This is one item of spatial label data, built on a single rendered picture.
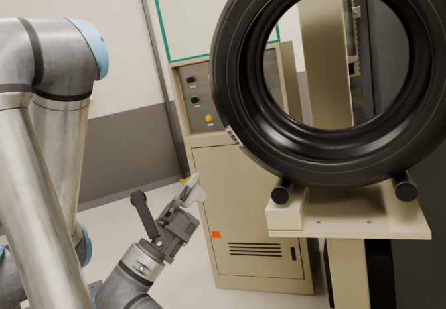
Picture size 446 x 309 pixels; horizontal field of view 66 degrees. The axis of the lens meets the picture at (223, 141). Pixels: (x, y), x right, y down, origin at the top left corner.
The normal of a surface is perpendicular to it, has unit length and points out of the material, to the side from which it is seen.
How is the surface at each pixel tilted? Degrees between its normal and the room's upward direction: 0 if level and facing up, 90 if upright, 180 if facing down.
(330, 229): 0
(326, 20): 90
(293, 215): 90
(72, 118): 124
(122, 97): 90
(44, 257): 78
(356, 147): 36
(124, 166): 90
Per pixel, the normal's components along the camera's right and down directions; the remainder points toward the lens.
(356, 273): -0.33, 0.29
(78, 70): 0.71, 0.56
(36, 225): 0.51, -0.09
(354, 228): -0.18, -0.95
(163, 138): 0.36, 0.17
